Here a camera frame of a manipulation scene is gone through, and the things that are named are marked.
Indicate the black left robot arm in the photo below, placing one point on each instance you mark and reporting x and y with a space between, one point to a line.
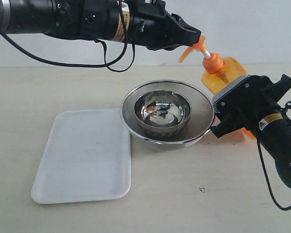
69 19

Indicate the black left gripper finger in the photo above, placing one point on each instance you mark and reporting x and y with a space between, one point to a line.
171 46
182 33

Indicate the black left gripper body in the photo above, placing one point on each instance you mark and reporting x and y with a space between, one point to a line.
153 22

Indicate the small stainless steel bowl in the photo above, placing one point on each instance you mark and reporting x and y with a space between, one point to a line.
162 111

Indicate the steel mesh colander basin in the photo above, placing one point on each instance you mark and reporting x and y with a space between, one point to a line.
201 120

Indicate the white rectangular plastic tray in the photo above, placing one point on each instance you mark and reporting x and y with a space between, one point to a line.
87 157

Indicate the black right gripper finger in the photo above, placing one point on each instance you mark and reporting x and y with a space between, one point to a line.
280 88
229 122

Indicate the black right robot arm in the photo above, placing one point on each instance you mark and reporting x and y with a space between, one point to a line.
276 139

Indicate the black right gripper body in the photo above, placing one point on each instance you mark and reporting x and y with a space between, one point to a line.
252 98

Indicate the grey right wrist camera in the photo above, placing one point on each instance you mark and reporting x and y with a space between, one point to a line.
216 99

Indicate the orange pump soap bottle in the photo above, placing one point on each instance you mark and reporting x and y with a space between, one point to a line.
219 71

